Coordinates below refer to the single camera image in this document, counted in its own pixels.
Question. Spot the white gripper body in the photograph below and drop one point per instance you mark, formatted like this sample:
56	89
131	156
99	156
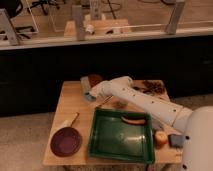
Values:
97	90

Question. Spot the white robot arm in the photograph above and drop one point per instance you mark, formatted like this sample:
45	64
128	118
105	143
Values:
194	125

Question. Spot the dark red bowl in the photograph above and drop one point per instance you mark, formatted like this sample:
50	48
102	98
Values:
65	142

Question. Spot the grey eraser block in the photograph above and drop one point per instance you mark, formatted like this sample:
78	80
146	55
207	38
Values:
175	140

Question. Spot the red sausage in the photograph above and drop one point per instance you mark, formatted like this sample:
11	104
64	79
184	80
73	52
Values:
134	122

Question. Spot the green plastic tray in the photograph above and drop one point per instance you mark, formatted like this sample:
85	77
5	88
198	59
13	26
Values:
112	138

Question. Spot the red yellow apple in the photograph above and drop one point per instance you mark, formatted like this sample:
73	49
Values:
161	137

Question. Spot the black office chair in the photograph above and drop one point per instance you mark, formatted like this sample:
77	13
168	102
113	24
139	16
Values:
15	7

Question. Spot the grey metal post middle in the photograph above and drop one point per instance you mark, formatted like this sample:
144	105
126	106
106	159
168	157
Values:
78	21

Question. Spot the grey metal post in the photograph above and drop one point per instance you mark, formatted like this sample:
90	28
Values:
7	26
78	21
175	16

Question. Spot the grey metal post right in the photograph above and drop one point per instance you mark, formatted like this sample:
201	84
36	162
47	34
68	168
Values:
175	16

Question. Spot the grey metal post left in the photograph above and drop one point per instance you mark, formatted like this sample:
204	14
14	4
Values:
7	26

